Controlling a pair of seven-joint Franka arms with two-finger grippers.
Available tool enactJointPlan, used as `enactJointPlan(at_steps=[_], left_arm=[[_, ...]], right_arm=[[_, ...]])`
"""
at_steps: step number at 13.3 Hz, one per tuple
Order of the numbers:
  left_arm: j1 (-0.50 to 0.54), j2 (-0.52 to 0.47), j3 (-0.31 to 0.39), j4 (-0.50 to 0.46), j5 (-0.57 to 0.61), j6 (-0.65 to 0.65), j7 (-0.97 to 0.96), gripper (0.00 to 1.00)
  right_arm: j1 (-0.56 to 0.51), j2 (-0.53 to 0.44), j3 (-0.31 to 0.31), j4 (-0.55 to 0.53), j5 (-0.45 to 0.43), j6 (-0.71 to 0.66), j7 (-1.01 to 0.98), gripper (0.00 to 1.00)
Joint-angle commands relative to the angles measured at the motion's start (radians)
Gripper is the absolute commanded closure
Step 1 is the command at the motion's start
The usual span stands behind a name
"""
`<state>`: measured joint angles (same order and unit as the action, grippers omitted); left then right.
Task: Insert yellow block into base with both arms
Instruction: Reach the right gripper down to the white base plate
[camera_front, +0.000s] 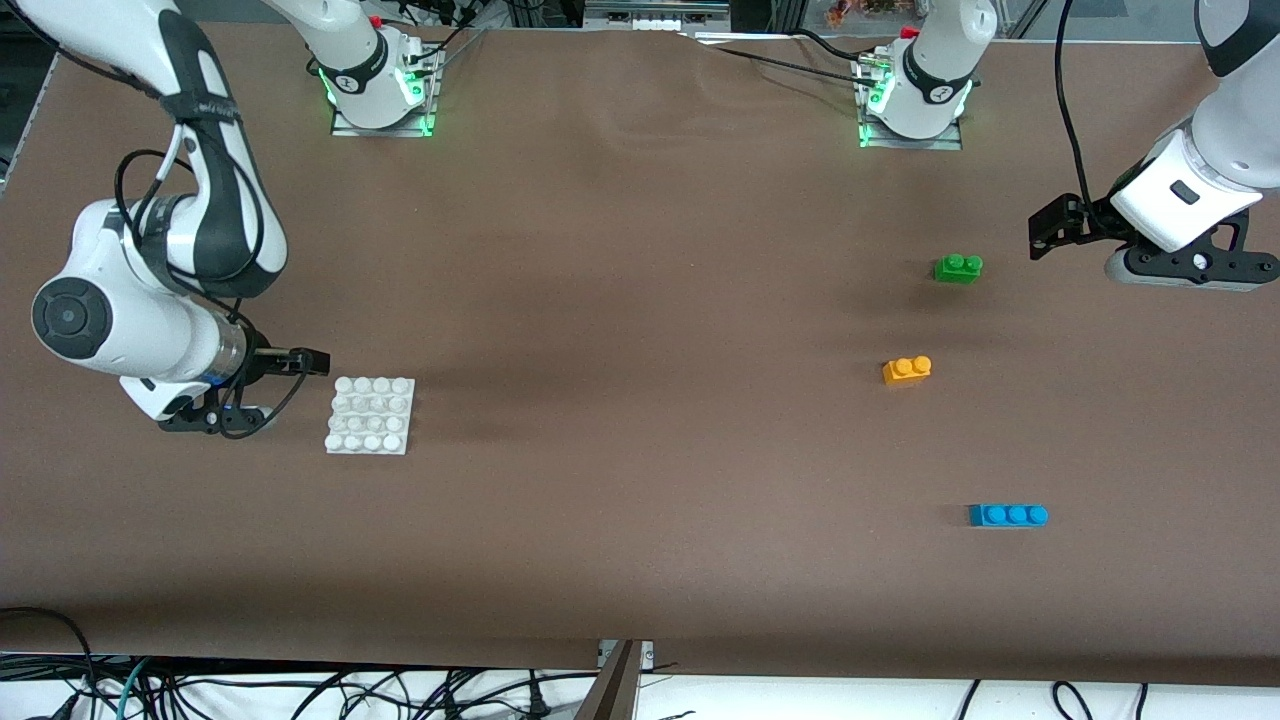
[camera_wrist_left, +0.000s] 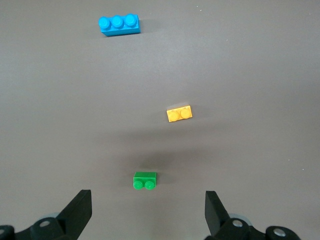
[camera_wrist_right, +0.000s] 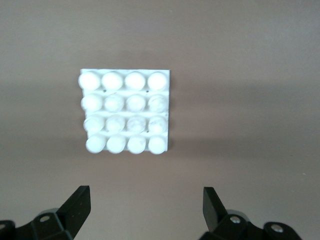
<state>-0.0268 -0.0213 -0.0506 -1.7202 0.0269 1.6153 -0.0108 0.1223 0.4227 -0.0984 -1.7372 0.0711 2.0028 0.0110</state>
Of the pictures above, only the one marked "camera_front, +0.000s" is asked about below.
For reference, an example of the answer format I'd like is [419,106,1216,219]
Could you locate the black looped floor cable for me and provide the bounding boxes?
[0,606,98,720]

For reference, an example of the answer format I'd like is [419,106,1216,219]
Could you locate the blue three-stud block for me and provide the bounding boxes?
[968,503,1050,529]

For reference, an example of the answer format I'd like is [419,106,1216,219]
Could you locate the brown table cover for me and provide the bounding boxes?
[0,18,1280,689]

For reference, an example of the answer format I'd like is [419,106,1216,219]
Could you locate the short black base cable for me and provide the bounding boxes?
[795,28,881,63]

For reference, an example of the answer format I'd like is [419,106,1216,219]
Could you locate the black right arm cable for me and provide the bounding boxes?
[113,120,306,439]

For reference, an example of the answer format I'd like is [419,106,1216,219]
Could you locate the dark brown metal bar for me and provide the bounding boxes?
[575,640,642,720]

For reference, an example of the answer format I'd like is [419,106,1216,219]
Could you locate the white studded base plate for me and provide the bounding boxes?
[325,376,416,457]

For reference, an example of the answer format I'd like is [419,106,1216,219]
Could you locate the teal floor cable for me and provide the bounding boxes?
[115,657,153,720]

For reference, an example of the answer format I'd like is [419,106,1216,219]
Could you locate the long black base cable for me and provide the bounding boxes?
[690,35,886,91]

